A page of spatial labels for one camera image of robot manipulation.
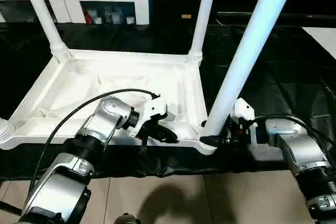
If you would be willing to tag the black tripod stand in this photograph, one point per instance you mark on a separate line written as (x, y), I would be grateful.
(9, 208)

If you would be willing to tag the black work mat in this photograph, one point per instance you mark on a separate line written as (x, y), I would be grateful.
(283, 93)

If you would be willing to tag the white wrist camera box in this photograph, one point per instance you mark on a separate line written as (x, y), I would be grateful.
(152, 111)
(242, 114)

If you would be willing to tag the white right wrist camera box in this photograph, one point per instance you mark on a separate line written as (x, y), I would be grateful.
(242, 114)

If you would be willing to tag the white plastic table leg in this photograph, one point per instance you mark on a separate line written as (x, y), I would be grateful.
(252, 45)
(42, 9)
(203, 9)
(3, 129)

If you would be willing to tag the red bottle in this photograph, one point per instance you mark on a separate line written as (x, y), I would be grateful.
(87, 15)

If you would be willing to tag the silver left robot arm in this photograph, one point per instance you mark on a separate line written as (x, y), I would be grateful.
(94, 135)

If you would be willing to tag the small tan tag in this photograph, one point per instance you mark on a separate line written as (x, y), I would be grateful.
(186, 16)

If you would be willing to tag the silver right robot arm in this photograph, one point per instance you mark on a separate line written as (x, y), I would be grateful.
(299, 156)

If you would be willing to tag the dark left robot foot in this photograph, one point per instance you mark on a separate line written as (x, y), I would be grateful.
(126, 219)

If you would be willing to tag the white plastic table top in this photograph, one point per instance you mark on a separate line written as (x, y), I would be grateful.
(105, 82)

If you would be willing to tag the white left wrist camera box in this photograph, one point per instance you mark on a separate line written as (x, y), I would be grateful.
(152, 111)

